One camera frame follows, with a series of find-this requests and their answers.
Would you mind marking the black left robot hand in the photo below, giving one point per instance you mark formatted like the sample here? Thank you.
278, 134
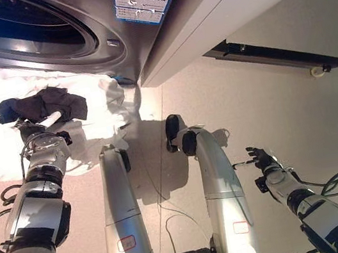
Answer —
31, 129

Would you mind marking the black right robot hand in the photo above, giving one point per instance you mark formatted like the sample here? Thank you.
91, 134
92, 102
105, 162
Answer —
263, 159

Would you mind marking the black garment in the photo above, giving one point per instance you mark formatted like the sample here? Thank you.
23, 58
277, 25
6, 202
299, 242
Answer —
55, 103

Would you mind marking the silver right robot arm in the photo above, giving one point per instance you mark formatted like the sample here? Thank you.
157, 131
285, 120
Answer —
330, 219

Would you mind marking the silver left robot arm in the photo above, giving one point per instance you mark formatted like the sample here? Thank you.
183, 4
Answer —
35, 220

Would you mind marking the grey washing machine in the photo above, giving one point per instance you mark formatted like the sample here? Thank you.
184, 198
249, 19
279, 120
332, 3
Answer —
98, 15

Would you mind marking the silver robot legs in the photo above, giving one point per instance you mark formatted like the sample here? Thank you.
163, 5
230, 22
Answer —
220, 182

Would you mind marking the white cloth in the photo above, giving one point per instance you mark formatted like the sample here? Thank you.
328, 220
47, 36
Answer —
92, 94

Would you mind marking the black right robot foot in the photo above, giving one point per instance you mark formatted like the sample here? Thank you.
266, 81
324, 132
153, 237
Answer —
172, 129

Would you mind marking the black robot foot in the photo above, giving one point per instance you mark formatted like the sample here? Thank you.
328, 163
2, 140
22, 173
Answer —
125, 160
172, 129

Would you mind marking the black left robot foot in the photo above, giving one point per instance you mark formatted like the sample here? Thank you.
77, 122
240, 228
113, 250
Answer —
125, 160

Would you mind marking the silver left robot leg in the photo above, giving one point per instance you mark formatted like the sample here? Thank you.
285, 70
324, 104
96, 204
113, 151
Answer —
120, 206

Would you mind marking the white cabinet side panel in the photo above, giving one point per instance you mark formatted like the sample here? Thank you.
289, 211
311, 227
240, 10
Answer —
233, 8

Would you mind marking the blue energy label sticker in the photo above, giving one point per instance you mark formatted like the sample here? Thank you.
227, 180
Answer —
149, 6

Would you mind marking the large black wheeled frame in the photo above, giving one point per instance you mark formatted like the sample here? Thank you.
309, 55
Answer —
274, 55

